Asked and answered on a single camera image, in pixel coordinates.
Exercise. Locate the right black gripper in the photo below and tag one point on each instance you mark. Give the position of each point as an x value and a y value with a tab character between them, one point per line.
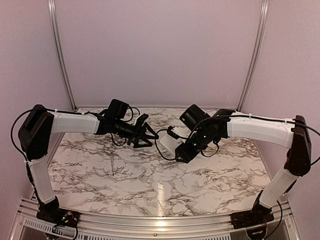
187	155

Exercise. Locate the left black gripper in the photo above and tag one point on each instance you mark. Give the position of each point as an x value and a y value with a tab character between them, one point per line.
139	128

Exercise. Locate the white remote control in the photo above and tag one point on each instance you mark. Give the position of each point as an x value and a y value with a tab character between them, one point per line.
169	143

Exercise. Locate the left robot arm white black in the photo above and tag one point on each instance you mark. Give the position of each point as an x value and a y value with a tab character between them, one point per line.
42	123

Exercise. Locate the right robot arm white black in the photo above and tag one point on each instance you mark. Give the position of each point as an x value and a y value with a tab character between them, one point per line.
283	143

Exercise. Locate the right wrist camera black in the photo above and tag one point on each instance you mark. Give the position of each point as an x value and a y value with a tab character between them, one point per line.
192	116

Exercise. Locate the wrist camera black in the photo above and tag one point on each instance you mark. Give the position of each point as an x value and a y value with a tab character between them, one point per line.
192	116
117	109

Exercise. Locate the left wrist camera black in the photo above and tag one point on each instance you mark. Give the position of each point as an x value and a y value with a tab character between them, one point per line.
117	109

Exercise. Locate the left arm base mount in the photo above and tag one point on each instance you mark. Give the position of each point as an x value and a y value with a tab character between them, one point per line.
60	217

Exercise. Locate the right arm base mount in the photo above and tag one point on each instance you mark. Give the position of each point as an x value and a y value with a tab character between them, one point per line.
244	219

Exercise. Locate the front aluminium rail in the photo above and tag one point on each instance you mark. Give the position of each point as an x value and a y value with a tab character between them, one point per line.
98	226

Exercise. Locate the left aluminium frame post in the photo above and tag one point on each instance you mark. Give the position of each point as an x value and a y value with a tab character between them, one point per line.
60	55

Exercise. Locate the aluminium frame post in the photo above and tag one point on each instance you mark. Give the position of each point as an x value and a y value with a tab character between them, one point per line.
258	43
60	55

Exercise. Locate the right aluminium frame post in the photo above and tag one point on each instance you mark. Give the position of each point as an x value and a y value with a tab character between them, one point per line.
258	43

